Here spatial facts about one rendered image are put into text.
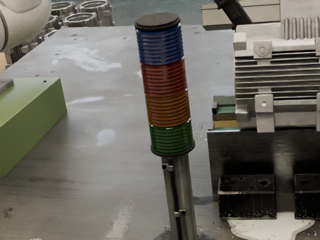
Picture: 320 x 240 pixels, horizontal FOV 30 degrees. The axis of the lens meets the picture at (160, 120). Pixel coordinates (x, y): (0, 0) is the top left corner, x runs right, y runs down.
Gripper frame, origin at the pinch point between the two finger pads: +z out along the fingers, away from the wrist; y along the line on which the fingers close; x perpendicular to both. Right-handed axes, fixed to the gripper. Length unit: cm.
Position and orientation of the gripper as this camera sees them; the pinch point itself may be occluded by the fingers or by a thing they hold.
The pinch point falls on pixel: (238, 16)
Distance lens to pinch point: 114.5
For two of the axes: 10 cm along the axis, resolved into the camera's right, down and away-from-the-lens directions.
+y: 1.6, -4.5, 8.8
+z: 5.9, 7.5, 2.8
